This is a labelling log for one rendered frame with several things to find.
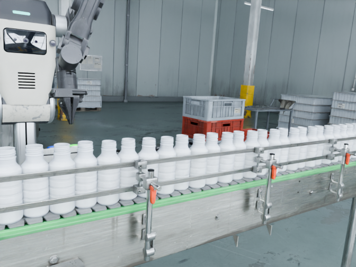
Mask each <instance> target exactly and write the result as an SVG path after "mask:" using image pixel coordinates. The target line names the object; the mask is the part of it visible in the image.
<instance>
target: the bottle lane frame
mask: <svg viewBox="0 0 356 267"><path fill-rule="evenodd" d="M340 167H341V165H340V164H338V165H333V166H328V167H322V168H317V169H312V170H306V171H303V172H302V171H300V172H298V173H292V174H287V175H281V176H276V177H275V180H273V179H272V182H271V191H270V199H269V201H271V202H272V207H271V208H270V216H271V219H270V220H267V221H266V224H262V219H261V213H260V212H258V209H256V204H257V201H259V200H260V198H259V197H257V195H258V190H259V189H262V196H261V198H262V199H263V200H264V197H265V188H266V180H267V179H260V180H257V181H255V180H253V181H252V182H245V183H241V184H239V183H238V184H235V185H229V186H225V187H219V188H216V189H212V188H211V190H205V191H203V190H201V191H200V192H191V193H189V194H181V195H178V196H175V197H172V196H170V197H169V198H165V199H160V198H158V200H156V201H155V203H154V204H153V209H152V230H153V231H154V232H155V233H156V237H155V239H154V248H155V254H154V255H153V256H150V260H149V261H144V255H143V248H144V245H145V244H144V240H142V229H145V225H143V214H145V213H146V202H143V203H135V202H134V204H132V205H129V206H122V205H121V207H118V208H113V209H109V208H108V207H107V208H106V210H102V211H97V212H95V211H94V210H92V212H91V213H86V214H83V215H80V214H78V213H77V214H76V216H72V217H67V218H63V217H62V216H61V217H60V219H56V220H51V221H46V220H43V222H40V223H37V224H32V225H28V224H27V223H26V224H25V223H24V226H21V227H15V228H8V227H5V229H4V230H0V267H46V266H47V265H51V264H55V263H58V262H62V261H66V260H70V259H74V258H79V259H80V260H82V261H83V262H84V267H133V266H137V265H140V264H143V263H147V262H150V261H153V260H156V259H160V258H162V257H166V256H169V255H172V254H175V253H178V252H181V251H185V250H188V249H191V248H194V247H197V246H200V245H204V244H207V243H210V242H214V241H217V240H219V239H222V238H226V237H229V236H233V235H236V234H239V233H242V232H245V231H248V230H251V229H254V228H258V227H261V226H264V225H267V224H271V223H274V222H276V221H279V220H283V219H286V218H289V217H293V216H296V215H299V214H302V213H305V212H308V211H312V210H315V209H318V208H321V207H324V206H328V205H331V204H334V203H337V202H340V201H343V200H346V199H350V198H353V197H356V161H354V162H349V164H348V165H346V164H345V168H344V175H343V181H342V183H344V188H342V194H343V197H342V198H340V200H339V201H335V197H334V193H332V192H331V191H330V190H329V185H330V183H333V182H332V180H330V178H331V173H334V177H333V180H334V181H335V182H338V179H339V173H340ZM336 190H337V187H336V183H333V185H332V191H334V192H336Z"/></svg>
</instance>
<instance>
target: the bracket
mask: <svg viewBox="0 0 356 267"><path fill-rule="evenodd" d="M329 140H330V142H329V144H332V146H330V148H329V151H330V152H331V154H327V158H326V159H328V160H334V159H335V155H332V153H333V152H340V153H341V154H340V155H341V156H342V160H341V167H340V173H339V179H338V182H335V181H334V180H333V177H334V173H331V178H330V180H332V182H333V183H336V187H337V190H336V192H334V191H332V185H333V183H330V185H329V190H330V191H331V192H332V193H334V197H335V201H339V200H340V198H342V197H343V194H342V188H344V183H342V181H343V175H344V168H345V164H346V165H348V164H349V160H350V156H351V155H353V156H356V153H353V152H350V149H349V148H348V145H349V144H346V143H344V147H343V148H342V149H337V147H334V145H335V144H337V139H333V138H331V139H329ZM254 148H255V152H254V153H256V154H258V156H256V157H255V162H256V163H257V165H256V166H252V167H253V170H252V172H254V173H256V174H257V173H261V172H262V167H260V166H259V163H264V164H266V165H265V167H266V168H268V174H267V180H266V188H265V197H264V200H263V199H262V198H261V196H262V189H259V190H258V195H257V197H259V198H260V200H259V201H257V204H256V209H258V212H260V213H261V219H262V224H266V221H267V220H270V219H271V216H270V208H271V207H272V202H271V201H269V199H270V191H271V182H272V179H273V180H275V177H276V173H277V169H278V168H280V169H283V166H282V165H279V164H277V160H276V159H274V156H275V154H274V153H270V157H269V159H267V160H264V159H263V157H261V156H260V154H264V148H263V147H260V146H258V147H254ZM134 161H135V166H134V168H136V169H137V170H139V172H137V173H136V180H137V181H139V184H135V185H133V186H134V190H133V192H134V193H135V194H136V195H138V194H144V193H146V190H147V199H146V213H145V214H143V225H145V229H142V240H144V244H145V245H144V248H143V255H144V261H149V260H150V256H153V255H154V254H155V248H154V239H155V237H156V233H155V232H154V231H153V230H152V209H153V204H154V203H155V201H156V190H157V191H160V190H161V189H162V187H161V186H159V185H158V178H157V177H156V176H154V171H155V170H154V169H152V168H150V169H148V175H147V177H146V174H145V173H144V172H142V169H146V168H147V161H145V160H144V159H138V160H134ZM142 181H143V184H142V183H141V182H142ZM261 201H263V203H262V207H263V212H262V211H260V206H261Z"/></svg>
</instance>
